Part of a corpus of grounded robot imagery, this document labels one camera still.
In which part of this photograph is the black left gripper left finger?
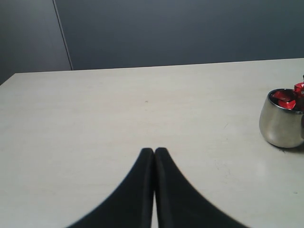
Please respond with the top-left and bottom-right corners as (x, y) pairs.
(70, 148), (154, 228)

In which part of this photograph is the red candy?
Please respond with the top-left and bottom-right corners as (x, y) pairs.
(294, 82), (304, 97)
(272, 90), (296, 110)

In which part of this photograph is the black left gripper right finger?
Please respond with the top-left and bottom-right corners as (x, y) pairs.
(154, 147), (246, 228)

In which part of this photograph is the small steel cup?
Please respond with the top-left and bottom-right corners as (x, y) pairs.
(259, 88), (304, 148)

